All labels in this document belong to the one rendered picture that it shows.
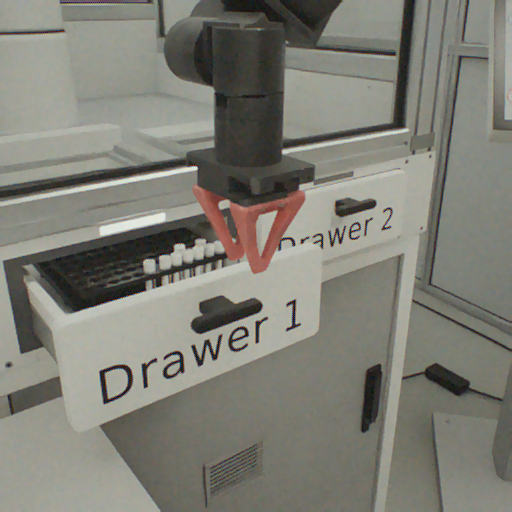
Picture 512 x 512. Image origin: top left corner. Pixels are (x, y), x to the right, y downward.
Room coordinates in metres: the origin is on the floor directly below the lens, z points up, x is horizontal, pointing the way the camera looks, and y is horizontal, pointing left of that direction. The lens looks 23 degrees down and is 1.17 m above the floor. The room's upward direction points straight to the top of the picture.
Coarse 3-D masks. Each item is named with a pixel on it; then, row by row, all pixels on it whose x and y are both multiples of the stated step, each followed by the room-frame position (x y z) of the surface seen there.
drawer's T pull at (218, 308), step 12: (204, 300) 0.47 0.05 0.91; (216, 300) 0.47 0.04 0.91; (228, 300) 0.47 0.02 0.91; (252, 300) 0.47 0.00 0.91; (204, 312) 0.46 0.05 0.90; (216, 312) 0.45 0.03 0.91; (228, 312) 0.45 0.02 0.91; (240, 312) 0.46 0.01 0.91; (252, 312) 0.46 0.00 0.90; (192, 324) 0.43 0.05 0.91; (204, 324) 0.43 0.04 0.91; (216, 324) 0.44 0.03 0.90
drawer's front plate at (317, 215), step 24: (312, 192) 0.75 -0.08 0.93; (336, 192) 0.77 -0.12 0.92; (360, 192) 0.80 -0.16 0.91; (384, 192) 0.84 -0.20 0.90; (264, 216) 0.70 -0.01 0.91; (312, 216) 0.75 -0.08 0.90; (336, 216) 0.78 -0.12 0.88; (360, 216) 0.81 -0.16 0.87; (384, 216) 0.84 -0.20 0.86; (264, 240) 0.70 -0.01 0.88; (288, 240) 0.72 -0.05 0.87; (312, 240) 0.75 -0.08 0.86; (336, 240) 0.78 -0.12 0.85; (360, 240) 0.81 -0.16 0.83; (384, 240) 0.84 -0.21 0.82
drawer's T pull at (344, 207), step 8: (336, 200) 0.77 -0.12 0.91; (344, 200) 0.77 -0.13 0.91; (352, 200) 0.77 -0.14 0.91; (368, 200) 0.77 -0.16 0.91; (336, 208) 0.74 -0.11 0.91; (344, 208) 0.74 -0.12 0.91; (352, 208) 0.74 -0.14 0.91; (360, 208) 0.75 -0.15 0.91; (368, 208) 0.76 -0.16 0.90; (344, 216) 0.74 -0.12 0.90
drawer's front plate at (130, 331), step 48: (192, 288) 0.47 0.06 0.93; (240, 288) 0.50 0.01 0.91; (288, 288) 0.54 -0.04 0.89; (96, 336) 0.41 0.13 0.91; (144, 336) 0.44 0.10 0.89; (192, 336) 0.47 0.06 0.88; (240, 336) 0.50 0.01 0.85; (288, 336) 0.54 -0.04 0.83; (96, 384) 0.41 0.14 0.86; (192, 384) 0.46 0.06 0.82
